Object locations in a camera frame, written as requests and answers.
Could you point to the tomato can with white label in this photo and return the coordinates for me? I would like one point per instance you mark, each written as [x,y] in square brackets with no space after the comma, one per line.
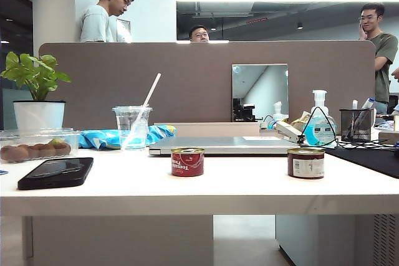
[305,163]

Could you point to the red tomato paste can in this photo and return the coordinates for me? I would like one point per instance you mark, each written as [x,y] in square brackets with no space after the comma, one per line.
[187,162]

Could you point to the beige long box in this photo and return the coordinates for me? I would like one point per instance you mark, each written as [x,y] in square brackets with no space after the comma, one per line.
[205,129]

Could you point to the silver closed laptop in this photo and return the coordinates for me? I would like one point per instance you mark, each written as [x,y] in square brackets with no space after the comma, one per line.
[224,145]

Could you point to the white drinking straw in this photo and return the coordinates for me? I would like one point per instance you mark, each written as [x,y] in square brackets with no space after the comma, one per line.
[146,104]

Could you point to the brown desk partition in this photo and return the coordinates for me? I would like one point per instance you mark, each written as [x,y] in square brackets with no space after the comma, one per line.
[156,79]

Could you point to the clear plastic cup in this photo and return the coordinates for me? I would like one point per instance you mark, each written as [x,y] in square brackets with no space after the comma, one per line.
[132,127]

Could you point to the square mirror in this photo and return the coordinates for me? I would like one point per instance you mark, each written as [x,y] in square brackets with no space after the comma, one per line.
[265,88]

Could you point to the white table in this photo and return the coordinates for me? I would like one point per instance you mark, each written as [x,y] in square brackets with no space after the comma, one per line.
[199,191]

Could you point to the small clear spray bottle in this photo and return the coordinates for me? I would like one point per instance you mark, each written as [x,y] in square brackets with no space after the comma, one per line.
[278,113]

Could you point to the man with glasses seated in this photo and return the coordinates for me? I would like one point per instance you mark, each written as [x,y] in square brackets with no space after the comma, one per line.
[199,34]

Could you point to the white stapler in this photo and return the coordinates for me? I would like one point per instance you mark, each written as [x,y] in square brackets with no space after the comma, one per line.
[288,130]

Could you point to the crumpled yellow paper bag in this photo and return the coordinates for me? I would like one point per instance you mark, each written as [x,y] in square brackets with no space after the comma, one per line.
[300,120]

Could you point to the blue snack bag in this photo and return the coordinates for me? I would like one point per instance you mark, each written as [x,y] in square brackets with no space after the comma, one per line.
[96,139]

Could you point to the blue hand soap bottle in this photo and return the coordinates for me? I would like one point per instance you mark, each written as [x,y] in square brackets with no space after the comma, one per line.
[320,126]

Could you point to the man in white shirt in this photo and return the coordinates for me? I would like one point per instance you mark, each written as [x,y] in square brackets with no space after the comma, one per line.
[104,13]

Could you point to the black smartphone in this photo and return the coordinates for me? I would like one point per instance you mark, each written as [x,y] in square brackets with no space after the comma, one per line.
[56,172]

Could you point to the black mesh pen holder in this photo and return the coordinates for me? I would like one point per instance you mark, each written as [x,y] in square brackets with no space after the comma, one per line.
[357,126]

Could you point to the white plant pot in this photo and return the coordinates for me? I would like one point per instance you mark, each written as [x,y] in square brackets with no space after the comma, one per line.
[39,115]

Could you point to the clear plastic fruit box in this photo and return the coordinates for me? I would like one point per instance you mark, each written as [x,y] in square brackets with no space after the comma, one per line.
[37,144]

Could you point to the white marker pen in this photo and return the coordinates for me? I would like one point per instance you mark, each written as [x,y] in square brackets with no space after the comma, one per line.
[367,103]

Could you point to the green leafy plant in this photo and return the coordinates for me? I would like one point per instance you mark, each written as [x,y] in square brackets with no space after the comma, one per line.
[32,76]

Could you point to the black mouse mat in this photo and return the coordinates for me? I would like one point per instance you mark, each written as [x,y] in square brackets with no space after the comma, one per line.
[368,158]

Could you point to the man in green shirt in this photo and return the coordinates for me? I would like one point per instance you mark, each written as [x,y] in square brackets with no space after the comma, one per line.
[381,48]

